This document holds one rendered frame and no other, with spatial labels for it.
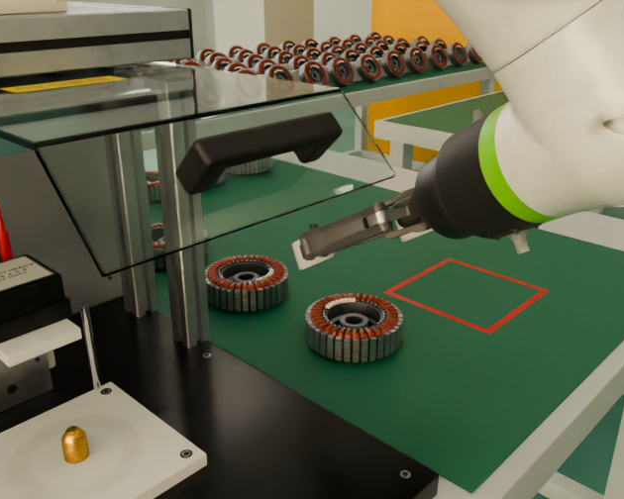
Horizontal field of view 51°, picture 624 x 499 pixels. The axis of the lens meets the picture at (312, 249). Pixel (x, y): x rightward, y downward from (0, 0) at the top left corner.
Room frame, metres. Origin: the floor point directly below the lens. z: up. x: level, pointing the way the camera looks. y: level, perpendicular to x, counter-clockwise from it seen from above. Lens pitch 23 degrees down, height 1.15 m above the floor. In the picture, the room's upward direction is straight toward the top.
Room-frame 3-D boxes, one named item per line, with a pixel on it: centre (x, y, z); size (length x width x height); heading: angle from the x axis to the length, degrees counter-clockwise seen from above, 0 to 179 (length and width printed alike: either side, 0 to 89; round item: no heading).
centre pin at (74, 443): (0.42, 0.19, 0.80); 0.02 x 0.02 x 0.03
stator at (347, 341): (0.66, -0.05, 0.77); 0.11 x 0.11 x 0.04
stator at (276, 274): (0.78, 0.09, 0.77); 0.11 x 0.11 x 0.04
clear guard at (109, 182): (0.49, 0.14, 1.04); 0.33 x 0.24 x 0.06; 46
